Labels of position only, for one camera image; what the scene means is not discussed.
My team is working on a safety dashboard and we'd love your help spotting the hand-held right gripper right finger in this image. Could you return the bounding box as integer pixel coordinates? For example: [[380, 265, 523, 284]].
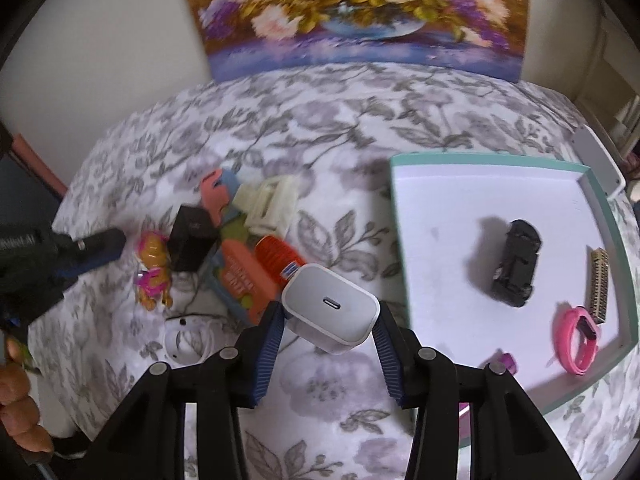
[[372, 300, 583, 480]]

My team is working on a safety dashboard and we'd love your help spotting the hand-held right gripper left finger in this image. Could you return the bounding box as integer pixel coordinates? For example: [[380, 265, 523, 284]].
[[85, 301, 287, 480]]

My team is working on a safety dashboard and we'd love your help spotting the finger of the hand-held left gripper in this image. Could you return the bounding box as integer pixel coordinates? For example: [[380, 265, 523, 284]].
[[52, 227, 127, 281]]

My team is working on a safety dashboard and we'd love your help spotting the white charger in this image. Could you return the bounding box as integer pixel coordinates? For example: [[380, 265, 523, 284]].
[[281, 262, 381, 356]]

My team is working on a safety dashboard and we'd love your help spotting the orange tube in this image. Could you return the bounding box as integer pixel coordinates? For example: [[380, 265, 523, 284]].
[[254, 235, 307, 286]]

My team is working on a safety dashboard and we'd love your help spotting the black box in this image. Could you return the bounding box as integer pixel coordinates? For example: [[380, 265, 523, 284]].
[[167, 204, 221, 273]]

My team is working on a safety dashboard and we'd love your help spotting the cream hair clip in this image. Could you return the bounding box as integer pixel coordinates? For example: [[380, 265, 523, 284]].
[[239, 176, 301, 237]]

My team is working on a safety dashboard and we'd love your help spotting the teal white tray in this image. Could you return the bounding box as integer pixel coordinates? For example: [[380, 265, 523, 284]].
[[389, 154, 638, 448]]

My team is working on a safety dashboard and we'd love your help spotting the black toy car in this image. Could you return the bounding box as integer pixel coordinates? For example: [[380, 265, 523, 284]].
[[489, 219, 543, 308]]

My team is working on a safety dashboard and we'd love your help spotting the pink wristband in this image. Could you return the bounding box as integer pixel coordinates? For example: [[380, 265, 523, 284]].
[[552, 305, 601, 377]]

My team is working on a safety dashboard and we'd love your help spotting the person's left hand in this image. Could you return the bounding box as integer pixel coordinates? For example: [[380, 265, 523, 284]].
[[0, 335, 55, 456]]

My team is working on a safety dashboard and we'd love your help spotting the pink orange toy figure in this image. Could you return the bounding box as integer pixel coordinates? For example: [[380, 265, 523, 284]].
[[134, 230, 175, 311]]

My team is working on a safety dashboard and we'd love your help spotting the orange printed packet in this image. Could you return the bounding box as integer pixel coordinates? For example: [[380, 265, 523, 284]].
[[207, 237, 278, 326]]

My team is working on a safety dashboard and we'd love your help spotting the white round case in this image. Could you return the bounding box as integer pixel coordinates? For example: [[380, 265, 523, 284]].
[[164, 312, 241, 366]]

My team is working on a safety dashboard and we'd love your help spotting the brown wooden board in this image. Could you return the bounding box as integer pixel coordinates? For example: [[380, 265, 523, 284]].
[[12, 132, 68, 196]]

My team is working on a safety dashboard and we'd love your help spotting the white rectangular device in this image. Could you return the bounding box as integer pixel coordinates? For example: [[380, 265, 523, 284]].
[[572, 127, 627, 201]]

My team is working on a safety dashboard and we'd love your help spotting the white shelf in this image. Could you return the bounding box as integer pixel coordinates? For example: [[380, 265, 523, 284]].
[[575, 75, 640, 161]]

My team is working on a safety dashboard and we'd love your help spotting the floral painting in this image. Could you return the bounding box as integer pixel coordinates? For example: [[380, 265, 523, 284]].
[[172, 0, 530, 83]]

